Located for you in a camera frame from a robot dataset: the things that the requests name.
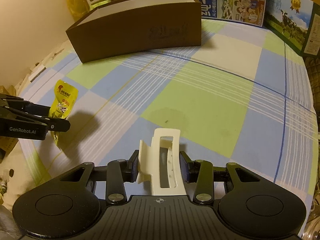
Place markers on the checkered bed sheet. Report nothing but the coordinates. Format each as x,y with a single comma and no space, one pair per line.
242,102

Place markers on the cow picture milk box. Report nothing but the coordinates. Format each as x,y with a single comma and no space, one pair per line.
296,22

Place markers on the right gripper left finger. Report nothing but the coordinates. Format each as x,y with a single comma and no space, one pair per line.
118,172

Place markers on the white hair claw clip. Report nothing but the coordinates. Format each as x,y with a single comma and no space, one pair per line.
159,163

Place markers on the yellow snack packet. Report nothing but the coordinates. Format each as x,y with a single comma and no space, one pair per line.
64,101

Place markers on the brown cardboard storage box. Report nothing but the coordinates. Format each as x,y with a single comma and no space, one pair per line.
131,26

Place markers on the beige embroidered mat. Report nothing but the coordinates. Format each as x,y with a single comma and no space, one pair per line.
54,57

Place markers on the quilted beige chair cushion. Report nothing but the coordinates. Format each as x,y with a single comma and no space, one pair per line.
313,69

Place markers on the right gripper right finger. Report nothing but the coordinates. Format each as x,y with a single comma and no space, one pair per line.
200,173

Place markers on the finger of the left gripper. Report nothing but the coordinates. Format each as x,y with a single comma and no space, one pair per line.
55,124
32,109

